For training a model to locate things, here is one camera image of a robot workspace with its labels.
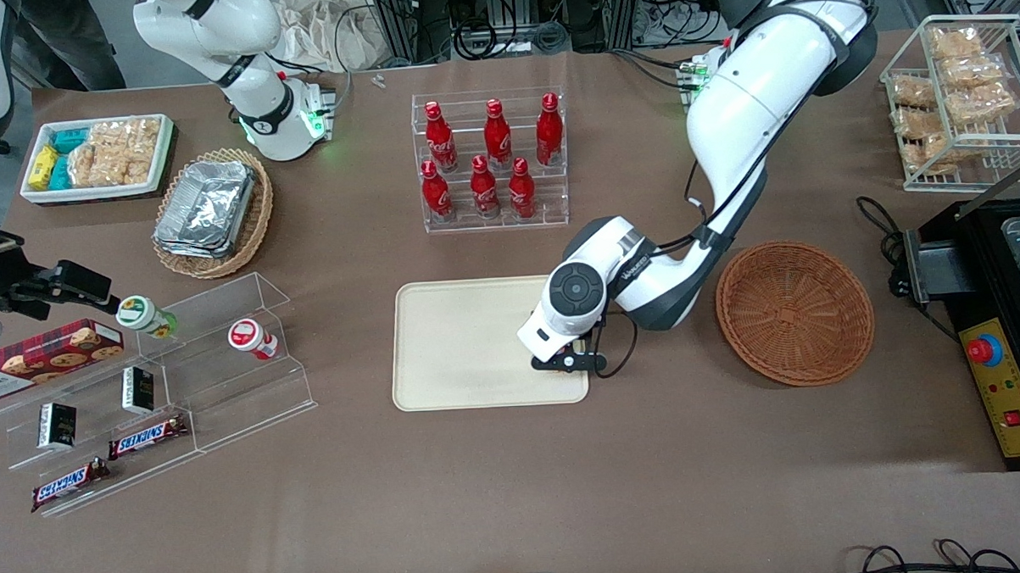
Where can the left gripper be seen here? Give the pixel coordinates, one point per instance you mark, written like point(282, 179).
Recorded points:
point(588, 337)

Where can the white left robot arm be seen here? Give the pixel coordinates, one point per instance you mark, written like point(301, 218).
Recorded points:
point(750, 108)

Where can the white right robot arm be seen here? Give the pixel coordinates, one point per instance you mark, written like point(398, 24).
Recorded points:
point(257, 92)

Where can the cream plastic tray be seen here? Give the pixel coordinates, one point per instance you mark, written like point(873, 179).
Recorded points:
point(461, 347)

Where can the white rectangular snack tray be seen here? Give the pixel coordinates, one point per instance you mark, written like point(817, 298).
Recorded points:
point(36, 194)

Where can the oval light wicker basket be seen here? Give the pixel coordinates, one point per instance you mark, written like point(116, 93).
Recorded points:
point(257, 219)

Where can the round brown wicker basket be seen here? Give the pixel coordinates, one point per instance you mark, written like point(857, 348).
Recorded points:
point(795, 315)

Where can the green lid yogurt bottle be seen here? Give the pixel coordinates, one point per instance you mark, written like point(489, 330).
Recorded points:
point(142, 315)

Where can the red chocolate chip cookie box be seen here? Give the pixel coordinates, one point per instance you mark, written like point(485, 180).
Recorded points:
point(46, 358)

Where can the small black white box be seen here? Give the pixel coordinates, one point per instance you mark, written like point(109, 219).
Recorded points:
point(57, 425)
point(138, 390)

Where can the teal snack packet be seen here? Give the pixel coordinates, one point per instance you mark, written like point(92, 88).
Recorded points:
point(70, 139)
point(59, 173)

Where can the yellow snack packet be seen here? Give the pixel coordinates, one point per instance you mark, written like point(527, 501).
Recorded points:
point(43, 167)

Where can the clear acrylic bottle rack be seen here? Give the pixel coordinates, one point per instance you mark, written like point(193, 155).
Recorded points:
point(550, 209)

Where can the clear bag of rice crackers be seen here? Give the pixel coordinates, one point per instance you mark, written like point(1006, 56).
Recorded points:
point(119, 152)

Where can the stacked aluminium foil containers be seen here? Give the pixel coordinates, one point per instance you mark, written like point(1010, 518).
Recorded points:
point(206, 208)

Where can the red cola bottle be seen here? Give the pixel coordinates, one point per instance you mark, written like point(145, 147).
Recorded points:
point(484, 190)
point(549, 132)
point(497, 138)
point(440, 140)
point(521, 191)
point(435, 194)

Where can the Snickers chocolate bar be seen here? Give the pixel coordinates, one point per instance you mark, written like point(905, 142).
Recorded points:
point(146, 437)
point(69, 484)

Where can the clear acrylic stepped shelf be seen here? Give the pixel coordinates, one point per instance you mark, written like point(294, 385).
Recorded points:
point(225, 390)

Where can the red lid yogurt bottle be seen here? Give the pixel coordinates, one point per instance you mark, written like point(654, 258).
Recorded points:
point(250, 338)

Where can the person's dark trouser legs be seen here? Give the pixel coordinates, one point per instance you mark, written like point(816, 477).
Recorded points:
point(77, 39)

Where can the beige crumpled paper bag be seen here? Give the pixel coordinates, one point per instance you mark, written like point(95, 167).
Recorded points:
point(323, 34)

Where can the bagged fried snack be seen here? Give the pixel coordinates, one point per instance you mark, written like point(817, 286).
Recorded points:
point(918, 124)
point(957, 43)
point(913, 92)
point(973, 71)
point(983, 105)
point(930, 155)

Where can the red emergency stop button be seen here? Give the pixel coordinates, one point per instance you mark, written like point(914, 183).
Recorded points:
point(984, 350)

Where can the black machine with yellow panel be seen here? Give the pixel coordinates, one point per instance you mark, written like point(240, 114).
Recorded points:
point(985, 287)

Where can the grey metal bar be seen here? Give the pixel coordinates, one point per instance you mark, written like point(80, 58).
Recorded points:
point(1003, 184)

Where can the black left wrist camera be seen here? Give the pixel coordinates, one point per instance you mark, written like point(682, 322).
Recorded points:
point(576, 363)

